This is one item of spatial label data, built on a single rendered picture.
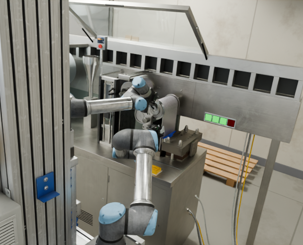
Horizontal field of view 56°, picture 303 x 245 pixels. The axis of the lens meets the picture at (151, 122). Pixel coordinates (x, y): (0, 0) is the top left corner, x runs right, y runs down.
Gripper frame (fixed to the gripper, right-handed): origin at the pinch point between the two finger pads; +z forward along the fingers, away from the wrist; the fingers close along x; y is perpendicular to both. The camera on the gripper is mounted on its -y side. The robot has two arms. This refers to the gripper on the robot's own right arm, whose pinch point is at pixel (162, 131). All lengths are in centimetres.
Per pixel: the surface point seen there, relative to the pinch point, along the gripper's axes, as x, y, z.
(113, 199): 20, -52, -29
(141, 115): 17.8, 8.6, -2.6
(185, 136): -12.3, -6.0, 16.9
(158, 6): 7, 86, -11
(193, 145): -22.0, -9.2, 11.6
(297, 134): -86, -49, 231
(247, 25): 8, 82, 239
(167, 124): -0.2, 3.2, 7.3
